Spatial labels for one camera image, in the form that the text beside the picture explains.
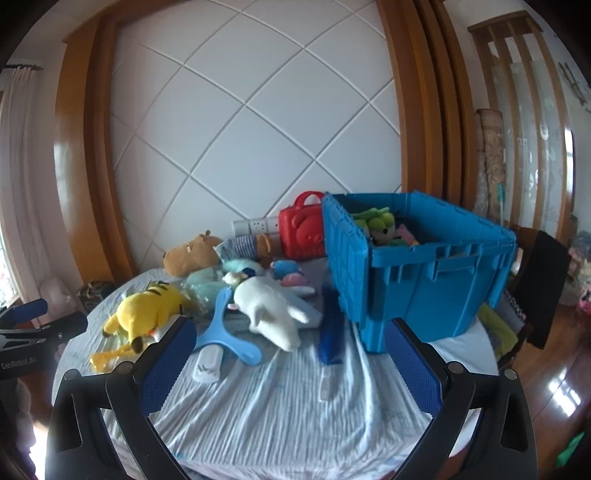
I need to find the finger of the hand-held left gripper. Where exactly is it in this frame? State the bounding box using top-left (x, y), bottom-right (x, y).
top-left (0, 312), bottom-right (88, 354)
top-left (0, 298), bottom-right (49, 330)

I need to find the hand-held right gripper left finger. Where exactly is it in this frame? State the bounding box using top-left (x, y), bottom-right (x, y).
top-left (45, 316), bottom-right (198, 480)

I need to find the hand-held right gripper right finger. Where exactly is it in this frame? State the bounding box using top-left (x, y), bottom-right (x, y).
top-left (385, 318), bottom-right (539, 480)

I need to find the light blue plastic toy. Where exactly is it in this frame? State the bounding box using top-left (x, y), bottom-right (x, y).
top-left (194, 286), bottom-right (264, 367)

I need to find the blue plastic crate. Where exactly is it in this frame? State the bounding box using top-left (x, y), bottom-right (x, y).
top-left (321, 191), bottom-right (517, 355)

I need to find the teal plush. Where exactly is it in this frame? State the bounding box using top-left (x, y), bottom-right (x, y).
top-left (182, 258), bottom-right (266, 319)

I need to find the white plush animal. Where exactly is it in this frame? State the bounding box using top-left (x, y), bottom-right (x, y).
top-left (223, 271), bottom-right (310, 352)

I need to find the dark patterned bag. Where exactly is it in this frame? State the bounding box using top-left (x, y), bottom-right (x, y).
top-left (76, 279), bottom-right (116, 311)

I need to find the yellow plush with black stripes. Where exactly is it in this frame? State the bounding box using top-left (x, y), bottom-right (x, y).
top-left (102, 281), bottom-right (190, 355)

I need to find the dark blue flat bar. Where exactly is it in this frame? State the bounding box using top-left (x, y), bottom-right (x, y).
top-left (318, 286), bottom-right (345, 365)

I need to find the yellow-green cloth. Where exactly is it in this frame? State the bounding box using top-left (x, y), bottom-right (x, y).
top-left (478, 304), bottom-right (519, 358)

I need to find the brown plush in striped shirt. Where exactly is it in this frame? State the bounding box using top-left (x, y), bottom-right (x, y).
top-left (163, 230), bottom-right (278, 279)

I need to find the checkered cloth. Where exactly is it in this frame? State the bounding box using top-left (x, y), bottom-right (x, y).
top-left (502, 288), bottom-right (528, 326)

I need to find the white curtain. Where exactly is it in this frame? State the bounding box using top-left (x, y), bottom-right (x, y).
top-left (0, 65), bottom-right (45, 306)

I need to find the white and blue tissue packet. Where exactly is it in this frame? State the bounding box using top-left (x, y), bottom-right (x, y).
top-left (215, 239), bottom-right (241, 262)

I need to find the blue and pink plush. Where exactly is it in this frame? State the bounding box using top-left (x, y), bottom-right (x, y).
top-left (270, 260), bottom-right (315, 296)

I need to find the green plush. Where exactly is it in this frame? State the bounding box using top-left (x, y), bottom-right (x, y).
top-left (352, 208), bottom-right (399, 246)

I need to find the red toy suitcase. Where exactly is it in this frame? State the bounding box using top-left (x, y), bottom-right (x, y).
top-left (278, 191), bottom-right (329, 260)

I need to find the rolled patterned carpet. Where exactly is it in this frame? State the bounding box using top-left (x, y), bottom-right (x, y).
top-left (475, 108), bottom-right (507, 217)

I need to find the wooden frosted glass screen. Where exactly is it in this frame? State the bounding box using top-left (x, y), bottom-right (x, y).
top-left (467, 16), bottom-right (576, 241)

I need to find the wooden wall frame pillar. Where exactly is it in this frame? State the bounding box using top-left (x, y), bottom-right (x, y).
top-left (376, 0), bottom-right (479, 214)
top-left (54, 14), bottom-right (136, 283)

